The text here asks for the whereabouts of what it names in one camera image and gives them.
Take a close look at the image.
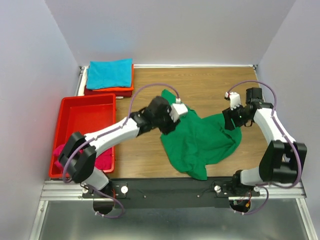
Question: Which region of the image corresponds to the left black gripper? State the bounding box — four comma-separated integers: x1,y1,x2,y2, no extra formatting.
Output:
153,107,182,137

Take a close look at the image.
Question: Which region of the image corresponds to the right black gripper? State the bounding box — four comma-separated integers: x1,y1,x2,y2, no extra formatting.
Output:
221,102,251,131

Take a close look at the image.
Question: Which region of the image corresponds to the green t-shirt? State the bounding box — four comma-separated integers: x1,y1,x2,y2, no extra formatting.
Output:
159,89,243,181

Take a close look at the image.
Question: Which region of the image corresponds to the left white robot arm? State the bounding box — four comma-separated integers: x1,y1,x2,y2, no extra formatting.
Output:
58,96,188,198

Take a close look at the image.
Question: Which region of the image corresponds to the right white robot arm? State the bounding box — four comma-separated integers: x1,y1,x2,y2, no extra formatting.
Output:
222,87,307,196

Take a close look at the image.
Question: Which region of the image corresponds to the folded dark red t-shirt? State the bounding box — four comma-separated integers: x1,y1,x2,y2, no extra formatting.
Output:
84,86,134,98

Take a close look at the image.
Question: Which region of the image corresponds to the folded orange t-shirt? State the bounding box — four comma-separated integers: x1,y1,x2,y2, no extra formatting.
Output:
92,64,135,92

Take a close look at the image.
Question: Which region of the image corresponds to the crumpled magenta t-shirt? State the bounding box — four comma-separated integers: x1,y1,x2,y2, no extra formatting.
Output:
52,144,114,173

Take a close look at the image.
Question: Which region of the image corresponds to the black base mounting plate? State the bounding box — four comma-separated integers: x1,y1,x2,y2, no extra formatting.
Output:
83,177,260,209

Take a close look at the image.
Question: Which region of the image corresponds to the folded blue t-shirt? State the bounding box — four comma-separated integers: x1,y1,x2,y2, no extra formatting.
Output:
86,58,133,90

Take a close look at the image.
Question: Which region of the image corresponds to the red plastic bin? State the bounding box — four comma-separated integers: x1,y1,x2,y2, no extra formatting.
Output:
48,93,117,179

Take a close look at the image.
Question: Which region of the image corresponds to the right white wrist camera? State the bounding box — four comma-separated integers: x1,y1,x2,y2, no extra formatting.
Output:
224,91,242,111

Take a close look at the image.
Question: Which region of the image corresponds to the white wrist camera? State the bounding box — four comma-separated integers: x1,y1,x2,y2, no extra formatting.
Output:
224,91,242,111
169,98,188,123

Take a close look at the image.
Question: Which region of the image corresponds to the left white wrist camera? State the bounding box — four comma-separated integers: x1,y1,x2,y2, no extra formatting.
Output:
169,98,188,123

